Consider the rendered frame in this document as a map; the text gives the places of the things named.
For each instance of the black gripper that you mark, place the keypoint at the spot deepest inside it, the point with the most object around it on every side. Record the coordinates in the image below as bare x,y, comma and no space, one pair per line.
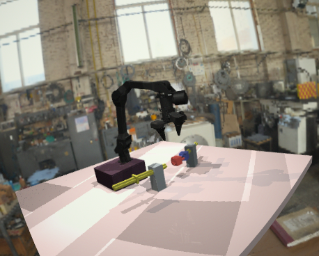
159,124

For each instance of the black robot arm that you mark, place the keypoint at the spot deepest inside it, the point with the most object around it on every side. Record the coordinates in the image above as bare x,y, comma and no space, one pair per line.
119,98

